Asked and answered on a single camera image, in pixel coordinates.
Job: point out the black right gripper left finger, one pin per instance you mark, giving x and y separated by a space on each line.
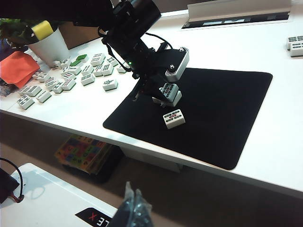
125 212

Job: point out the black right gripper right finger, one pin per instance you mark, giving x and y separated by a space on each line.
140 212

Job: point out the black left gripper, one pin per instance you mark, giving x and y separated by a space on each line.
149 68

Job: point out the white green-backed mahjong tile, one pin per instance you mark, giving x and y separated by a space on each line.
56 64
34 91
176 98
37 75
23 91
297 50
58 89
296 39
25 102
45 77
43 97
65 63
169 89

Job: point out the red-marked bamboo mahjong tile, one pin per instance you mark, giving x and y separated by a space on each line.
174 119
51 83

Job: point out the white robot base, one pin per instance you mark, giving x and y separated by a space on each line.
47 203

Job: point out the bird one-bamboo mahjong tile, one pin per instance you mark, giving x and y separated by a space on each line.
110 85

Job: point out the eight-bamboo mahjong tile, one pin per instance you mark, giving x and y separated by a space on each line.
111 61

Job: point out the seven-bamboo mahjong tile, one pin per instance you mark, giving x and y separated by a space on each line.
97 71

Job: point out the four-bamboo mahjong tile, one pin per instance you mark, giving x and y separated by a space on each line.
87 69

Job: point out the face-down green mahjong tile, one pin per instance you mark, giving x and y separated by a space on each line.
82 57
75 63

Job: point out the nine-bamboo mahjong tile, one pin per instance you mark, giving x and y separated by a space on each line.
68 84
68 75

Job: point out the white table support beam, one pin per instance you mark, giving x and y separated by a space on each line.
154 157

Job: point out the black cloth mat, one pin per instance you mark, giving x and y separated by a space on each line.
213 113

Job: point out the colourful alphabet block box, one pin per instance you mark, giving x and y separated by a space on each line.
82 151

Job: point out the brown box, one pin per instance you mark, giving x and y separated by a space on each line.
78 36

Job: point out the white paper cup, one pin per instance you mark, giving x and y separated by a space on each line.
50 49

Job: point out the black device on base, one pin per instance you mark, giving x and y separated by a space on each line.
7 184

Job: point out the yellow sponge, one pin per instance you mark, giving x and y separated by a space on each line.
42 29

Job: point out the orange cloth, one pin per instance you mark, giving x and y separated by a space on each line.
16 68

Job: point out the printed colour paper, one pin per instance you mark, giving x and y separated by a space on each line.
4 89

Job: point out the green plant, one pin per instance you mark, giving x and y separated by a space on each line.
11 33

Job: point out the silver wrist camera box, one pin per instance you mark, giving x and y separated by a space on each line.
177 68

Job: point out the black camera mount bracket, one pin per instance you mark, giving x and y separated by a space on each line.
169 56

